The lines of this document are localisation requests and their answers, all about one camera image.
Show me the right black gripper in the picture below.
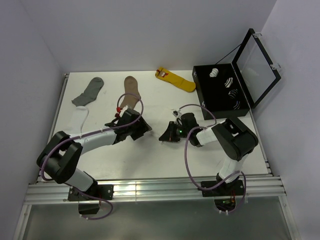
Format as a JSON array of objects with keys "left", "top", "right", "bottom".
[{"left": 159, "top": 121, "right": 191, "bottom": 142}]

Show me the white sock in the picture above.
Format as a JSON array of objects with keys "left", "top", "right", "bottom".
[
  {"left": 209, "top": 68, "right": 219, "bottom": 78},
  {"left": 63, "top": 106, "right": 89, "bottom": 135}
]

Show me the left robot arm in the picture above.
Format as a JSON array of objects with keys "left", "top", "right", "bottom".
[{"left": 36, "top": 109, "right": 152, "bottom": 200}]

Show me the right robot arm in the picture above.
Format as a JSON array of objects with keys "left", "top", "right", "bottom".
[{"left": 158, "top": 112, "right": 259, "bottom": 195}]

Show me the brown striped sock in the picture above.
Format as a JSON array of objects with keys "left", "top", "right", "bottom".
[{"left": 117, "top": 76, "right": 141, "bottom": 110}]

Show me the black storage box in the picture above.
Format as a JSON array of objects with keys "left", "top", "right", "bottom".
[{"left": 192, "top": 63, "right": 249, "bottom": 120}]

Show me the grey sock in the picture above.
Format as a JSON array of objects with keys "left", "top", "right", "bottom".
[{"left": 71, "top": 77, "right": 104, "bottom": 107}]

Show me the dark rolled sock lower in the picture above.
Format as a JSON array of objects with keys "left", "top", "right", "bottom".
[{"left": 233, "top": 100, "right": 241, "bottom": 110}]

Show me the dark striped rolled sock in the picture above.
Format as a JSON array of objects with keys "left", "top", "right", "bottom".
[{"left": 228, "top": 89, "right": 238, "bottom": 100}]

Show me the yellow sock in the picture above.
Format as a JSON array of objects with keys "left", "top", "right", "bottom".
[{"left": 155, "top": 67, "right": 196, "bottom": 93}]

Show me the striped rolled sock upper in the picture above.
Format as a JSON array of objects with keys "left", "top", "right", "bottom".
[{"left": 224, "top": 77, "right": 233, "bottom": 88}]

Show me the white rolled sock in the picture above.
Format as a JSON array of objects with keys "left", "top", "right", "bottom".
[{"left": 209, "top": 68, "right": 219, "bottom": 78}]

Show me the box lid with glass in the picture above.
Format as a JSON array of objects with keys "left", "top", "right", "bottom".
[{"left": 231, "top": 28, "right": 281, "bottom": 109}]

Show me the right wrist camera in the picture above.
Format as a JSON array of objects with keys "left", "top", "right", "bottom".
[{"left": 172, "top": 109, "right": 182, "bottom": 121}]

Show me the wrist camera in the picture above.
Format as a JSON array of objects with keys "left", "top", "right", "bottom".
[
  {"left": 115, "top": 105, "right": 128, "bottom": 119},
  {"left": 172, "top": 109, "right": 182, "bottom": 121}
]

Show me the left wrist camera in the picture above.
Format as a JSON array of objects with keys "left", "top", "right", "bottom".
[{"left": 115, "top": 105, "right": 128, "bottom": 119}]

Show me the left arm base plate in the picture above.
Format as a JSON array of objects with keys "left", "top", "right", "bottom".
[{"left": 67, "top": 184, "right": 114, "bottom": 202}]

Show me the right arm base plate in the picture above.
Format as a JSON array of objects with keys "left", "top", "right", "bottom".
[{"left": 201, "top": 179, "right": 245, "bottom": 197}]

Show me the aluminium frame rail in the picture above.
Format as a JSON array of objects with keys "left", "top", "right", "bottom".
[{"left": 23, "top": 175, "right": 286, "bottom": 205}]

